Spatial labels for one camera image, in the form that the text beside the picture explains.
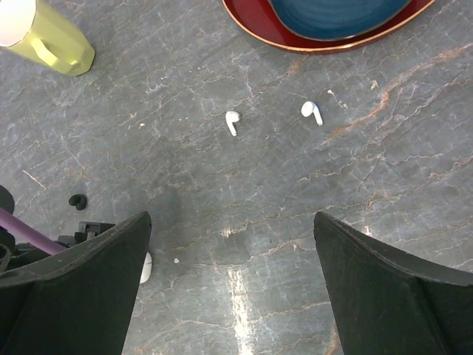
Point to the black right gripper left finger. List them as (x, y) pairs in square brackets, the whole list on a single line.
[(79, 301)]

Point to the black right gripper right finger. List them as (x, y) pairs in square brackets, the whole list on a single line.
[(387, 301)]

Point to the white earbud charging case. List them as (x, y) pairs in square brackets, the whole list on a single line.
[(147, 269)]

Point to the small black rubber piece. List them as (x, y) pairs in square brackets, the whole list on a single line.
[(78, 201)]

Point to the yellow-green ceramic mug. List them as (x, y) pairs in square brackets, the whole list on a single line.
[(37, 32)]

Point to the white earbud right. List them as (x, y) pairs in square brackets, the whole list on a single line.
[(310, 108)]

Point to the white earbud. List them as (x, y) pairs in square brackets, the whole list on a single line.
[(310, 108), (231, 119)]

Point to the white earbud left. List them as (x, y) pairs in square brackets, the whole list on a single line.
[(231, 119)]

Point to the blue leaf-shaped dish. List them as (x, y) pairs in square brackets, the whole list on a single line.
[(330, 20)]

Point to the red round tray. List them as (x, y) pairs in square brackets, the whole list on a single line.
[(258, 19)]

